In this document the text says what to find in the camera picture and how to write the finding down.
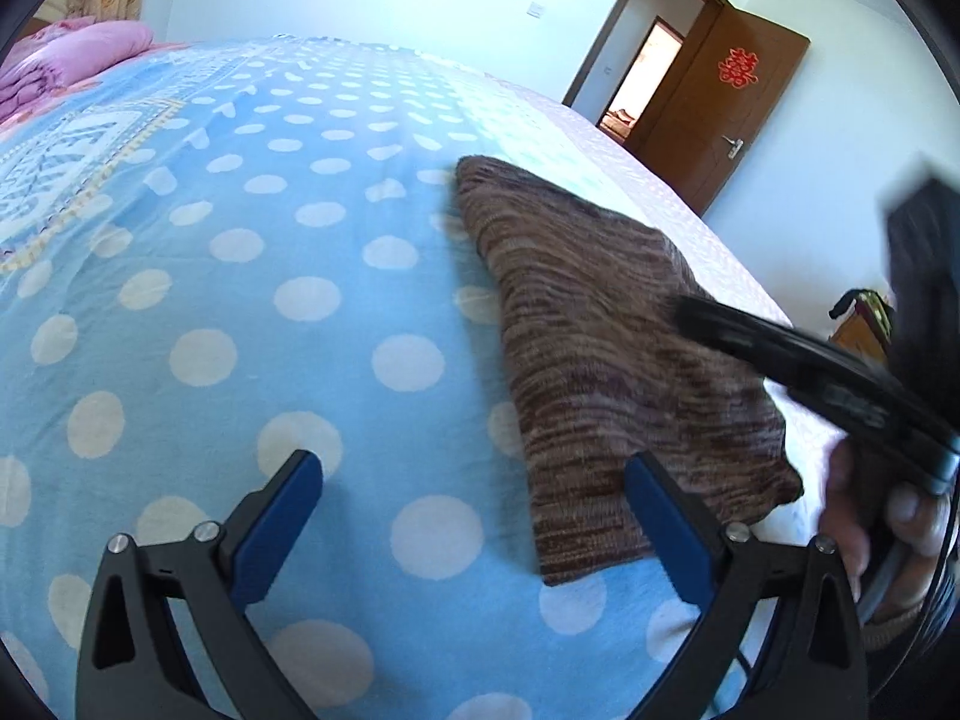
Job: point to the wooden furniture piece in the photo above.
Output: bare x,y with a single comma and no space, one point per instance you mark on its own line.
862,326

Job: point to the folded pink quilt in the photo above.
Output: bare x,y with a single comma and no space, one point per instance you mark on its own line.
67,60

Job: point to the person's right hand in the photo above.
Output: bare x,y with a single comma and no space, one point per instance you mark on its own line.
892,517

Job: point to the red door decoration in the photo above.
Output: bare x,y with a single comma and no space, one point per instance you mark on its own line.
737,69

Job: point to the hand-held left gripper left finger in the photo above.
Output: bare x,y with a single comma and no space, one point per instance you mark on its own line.
277,525

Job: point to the brown wooden door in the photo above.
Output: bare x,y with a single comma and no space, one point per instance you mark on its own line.
697,120

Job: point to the brown knitted sweater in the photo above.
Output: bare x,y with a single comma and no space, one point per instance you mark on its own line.
600,360

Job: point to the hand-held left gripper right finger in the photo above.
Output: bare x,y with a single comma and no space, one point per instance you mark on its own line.
667,532

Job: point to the blue printed dotted blanket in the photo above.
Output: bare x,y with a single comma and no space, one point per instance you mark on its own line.
262,277

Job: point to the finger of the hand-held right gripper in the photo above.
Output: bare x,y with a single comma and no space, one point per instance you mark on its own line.
810,367

